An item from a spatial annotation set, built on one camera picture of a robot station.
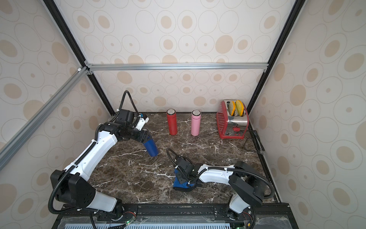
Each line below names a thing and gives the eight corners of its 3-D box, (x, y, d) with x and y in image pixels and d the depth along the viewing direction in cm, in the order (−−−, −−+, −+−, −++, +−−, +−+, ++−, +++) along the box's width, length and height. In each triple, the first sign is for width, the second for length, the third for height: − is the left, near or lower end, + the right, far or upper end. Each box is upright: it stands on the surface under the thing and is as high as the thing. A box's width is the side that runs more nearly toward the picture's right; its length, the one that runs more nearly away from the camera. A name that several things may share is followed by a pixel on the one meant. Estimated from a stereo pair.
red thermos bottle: (169, 135, 108) (166, 115, 91) (169, 128, 112) (166, 108, 95) (177, 135, 108) (175, 115, 91) (177, 128, 112) (176, 108, 95)
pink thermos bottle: (190, 136, 107) (191, 116, 91) (190, 129, 111) (191, 109, 95) (199, 136, 107) (201, 116, 91) (198, 129, 111) (200, 109, 95)
